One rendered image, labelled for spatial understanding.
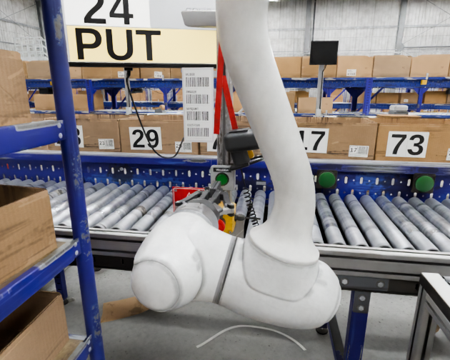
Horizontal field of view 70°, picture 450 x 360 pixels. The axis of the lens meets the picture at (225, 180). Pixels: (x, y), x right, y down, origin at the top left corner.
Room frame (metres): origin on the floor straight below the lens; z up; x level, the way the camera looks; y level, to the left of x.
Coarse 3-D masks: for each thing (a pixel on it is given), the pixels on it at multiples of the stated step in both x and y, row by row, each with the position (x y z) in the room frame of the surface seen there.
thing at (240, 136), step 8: (248, 128) 0.86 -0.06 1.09; (224, 136) 0.83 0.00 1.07; (232, 136) 0.82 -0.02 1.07; (240, 136) 0.82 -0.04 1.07; (248, 136) 0.82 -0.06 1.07; (224, 144) 0.83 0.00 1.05; (232, 144) 0.82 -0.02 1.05; (240, 144) 0.82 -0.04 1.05; (248, 144) 0.82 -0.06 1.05; (256, 144) 0.81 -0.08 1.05; (232, 152) 0.84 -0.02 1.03; (240, 152) 0.83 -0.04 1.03; (248, 152) 0.84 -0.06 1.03; (232, 160) 0.85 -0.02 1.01; (240, 160) 0.83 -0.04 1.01; (248, 160) 0.83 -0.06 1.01; (232, 168) 0.83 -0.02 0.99; (240, 168) 0.83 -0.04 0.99
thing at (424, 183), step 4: (420, 176) 1.30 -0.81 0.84; (424, 176) 1.29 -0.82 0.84; (428, 176) 1.29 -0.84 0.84; (416, 180) 1.30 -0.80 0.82; (420, 180) 1.29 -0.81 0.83; (424, 180) 1.29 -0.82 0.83; (428, 180) 1.28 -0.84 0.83; (432, 180) 1.28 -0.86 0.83; (416, 184) 1.29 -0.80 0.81; (420, 184) 1.29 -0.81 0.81; (424, 184) 1.28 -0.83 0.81; (428, 184) 1.28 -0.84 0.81; (432, 184) 1.28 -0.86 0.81; (416, 188) 1.29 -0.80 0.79; (420, 188) 1.29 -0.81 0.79; (424, 188) 1.28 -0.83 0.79; (428, 188) 1.28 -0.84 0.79
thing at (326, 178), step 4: (324, 172) 1.36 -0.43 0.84; (328, 172) 1.35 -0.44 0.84; (320, 176) 1.35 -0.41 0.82; (324, 176) 1.35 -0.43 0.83; (328, 176) 1.35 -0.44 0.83; (332, 176) 1.34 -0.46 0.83; (320, 180) 1.35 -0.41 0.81; (324, 180) 1.35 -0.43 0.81; (328, 180) 1.34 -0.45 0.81; (332, 180) 1.34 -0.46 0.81; (320, 184) 1.35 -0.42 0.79; (324, 184) 1.35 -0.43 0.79; (328, 184) 1.35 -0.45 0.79; (332, 184) 1.34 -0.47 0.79
